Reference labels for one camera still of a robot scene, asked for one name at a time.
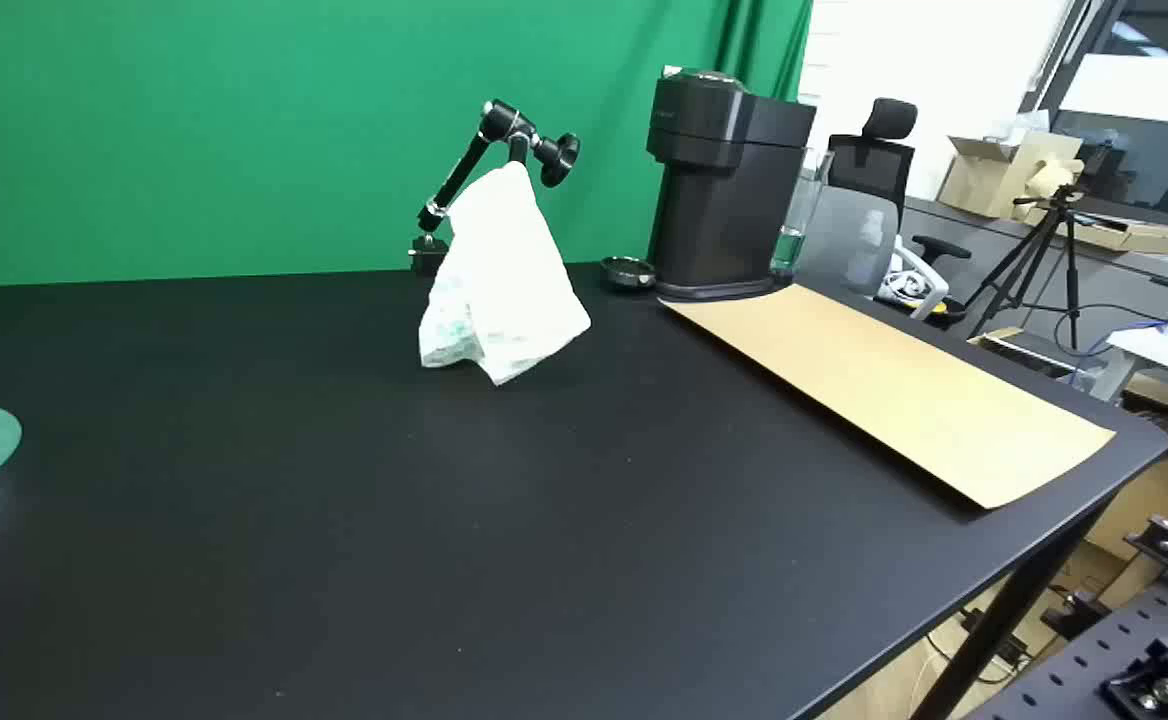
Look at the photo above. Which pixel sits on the black perforated breadboard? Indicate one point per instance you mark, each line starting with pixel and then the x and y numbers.
pixel 1118 654

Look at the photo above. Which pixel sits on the clear water tank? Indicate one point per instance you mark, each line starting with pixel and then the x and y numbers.
pixel 851 235

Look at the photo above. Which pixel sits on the black coffee machine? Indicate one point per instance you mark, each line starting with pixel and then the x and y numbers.
pixel 717 187

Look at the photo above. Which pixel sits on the white cloth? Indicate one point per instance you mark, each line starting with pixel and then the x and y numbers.
pixel 506 287

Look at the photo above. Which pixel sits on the brown cardboard sheet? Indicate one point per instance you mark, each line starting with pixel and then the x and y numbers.
pixel 897 387

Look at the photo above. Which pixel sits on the black table leg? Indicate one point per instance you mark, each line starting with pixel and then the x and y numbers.
pixel 997 626

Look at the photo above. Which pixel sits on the white small device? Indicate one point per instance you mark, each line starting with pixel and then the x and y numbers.
pixel 915 280

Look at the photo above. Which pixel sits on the black camera tripod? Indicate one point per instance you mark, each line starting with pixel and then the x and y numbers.
pixel 1039 263

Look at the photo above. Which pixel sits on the open cardboard box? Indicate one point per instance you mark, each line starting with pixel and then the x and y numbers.
pixel 1005 175

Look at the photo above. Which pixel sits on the black office chair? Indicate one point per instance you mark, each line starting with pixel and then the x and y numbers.
pixel 873 158

